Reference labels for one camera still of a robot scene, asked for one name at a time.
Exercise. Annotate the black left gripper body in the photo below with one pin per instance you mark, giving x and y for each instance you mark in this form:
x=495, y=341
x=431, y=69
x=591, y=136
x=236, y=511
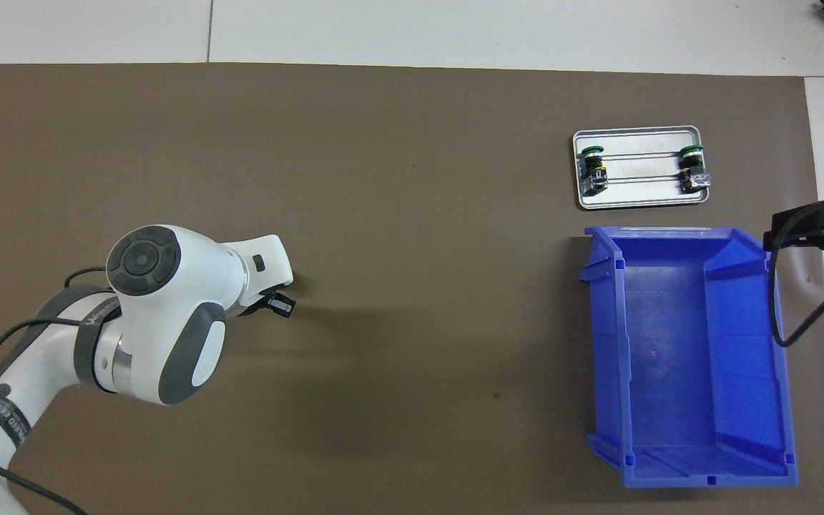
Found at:
x=258, y=304

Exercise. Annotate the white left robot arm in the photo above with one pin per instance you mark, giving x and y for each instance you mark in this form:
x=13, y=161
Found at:
x=162, y=315

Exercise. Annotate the brown paper table mat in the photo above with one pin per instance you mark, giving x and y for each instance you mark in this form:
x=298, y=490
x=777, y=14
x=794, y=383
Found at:
x=419, y=214

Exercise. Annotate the silver metal tray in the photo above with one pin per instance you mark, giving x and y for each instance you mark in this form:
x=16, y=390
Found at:
x=641, y=197

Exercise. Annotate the blue plastic storage bin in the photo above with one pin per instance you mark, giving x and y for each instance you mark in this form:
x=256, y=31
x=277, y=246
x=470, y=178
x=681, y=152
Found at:
x=669, y=372

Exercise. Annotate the green push button switch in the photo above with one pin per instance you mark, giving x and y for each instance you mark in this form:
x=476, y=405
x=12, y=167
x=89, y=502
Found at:
x=691, y=168
x=593, y=175

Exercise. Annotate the thin metal tray rail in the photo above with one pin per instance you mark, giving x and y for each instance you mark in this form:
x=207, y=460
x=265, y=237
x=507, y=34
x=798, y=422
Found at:
x=641, y=179
x=641, y=154

